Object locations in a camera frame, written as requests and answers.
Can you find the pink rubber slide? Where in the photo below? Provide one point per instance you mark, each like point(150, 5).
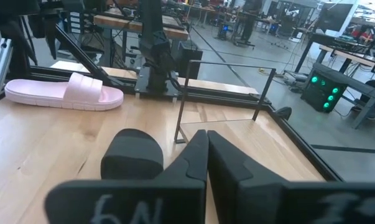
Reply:
point(81, 90)

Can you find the black rubber slide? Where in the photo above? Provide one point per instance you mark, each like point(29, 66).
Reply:
point(131, 155)

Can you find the black monitor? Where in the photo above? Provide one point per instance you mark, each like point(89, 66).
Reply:
point(333, 17)

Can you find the wooden background workbench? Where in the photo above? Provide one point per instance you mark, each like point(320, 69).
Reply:
point(118, 23)

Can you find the black computer tower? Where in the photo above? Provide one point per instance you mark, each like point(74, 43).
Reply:
point(190, 59)

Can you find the wooden shelf with black frame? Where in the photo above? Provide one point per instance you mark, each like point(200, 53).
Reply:
point(237, 140)

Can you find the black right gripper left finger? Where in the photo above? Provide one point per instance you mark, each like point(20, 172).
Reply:
point(190, 165)

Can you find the small black rounded object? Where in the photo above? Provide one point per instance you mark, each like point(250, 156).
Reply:
point(283, 112)

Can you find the black rig frame strut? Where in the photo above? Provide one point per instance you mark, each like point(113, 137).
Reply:
point(81, 56)

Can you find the person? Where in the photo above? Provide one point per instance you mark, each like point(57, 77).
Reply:
point(251, 18)

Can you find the computer with green lights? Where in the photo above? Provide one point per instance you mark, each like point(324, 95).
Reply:
point(322, 90)

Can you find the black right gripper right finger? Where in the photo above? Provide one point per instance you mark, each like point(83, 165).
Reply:
point(224, 174)

